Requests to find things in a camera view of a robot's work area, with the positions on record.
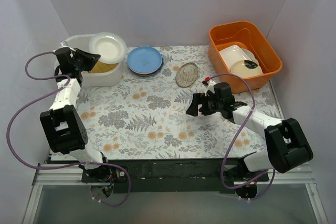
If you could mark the blue round plate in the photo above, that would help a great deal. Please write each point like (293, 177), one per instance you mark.
(144, 59)

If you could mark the orange plastic bin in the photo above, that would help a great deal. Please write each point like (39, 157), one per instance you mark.
(239, 41)

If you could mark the cream plate with black mark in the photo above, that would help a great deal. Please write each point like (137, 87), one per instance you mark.
(246, 69)

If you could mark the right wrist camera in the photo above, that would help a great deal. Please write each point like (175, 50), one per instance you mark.
(209, 84)

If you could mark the white scalloped bowl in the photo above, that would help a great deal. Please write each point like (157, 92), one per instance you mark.
(111, 47)

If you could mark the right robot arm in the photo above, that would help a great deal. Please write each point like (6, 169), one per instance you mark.
(286, 144)

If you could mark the woven bamboo tray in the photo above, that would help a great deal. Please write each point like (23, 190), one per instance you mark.
(101, 67)

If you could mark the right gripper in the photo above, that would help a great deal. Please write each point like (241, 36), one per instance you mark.
(200, 105)

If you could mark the speckled ceramic saucer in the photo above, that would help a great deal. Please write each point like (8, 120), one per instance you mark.
(187, 75)

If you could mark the white rectangular dish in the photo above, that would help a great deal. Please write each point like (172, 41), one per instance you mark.
(235, 53)

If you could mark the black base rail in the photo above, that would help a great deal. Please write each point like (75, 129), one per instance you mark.
(173, 175)

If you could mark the floral table mat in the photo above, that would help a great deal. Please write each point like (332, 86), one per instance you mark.
(144, 117)

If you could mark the pink plate under blue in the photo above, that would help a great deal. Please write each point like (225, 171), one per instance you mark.
(143, 74)

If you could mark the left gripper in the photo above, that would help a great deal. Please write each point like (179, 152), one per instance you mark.
(81, 60)

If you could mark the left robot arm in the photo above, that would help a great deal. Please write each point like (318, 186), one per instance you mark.
(63, 127)

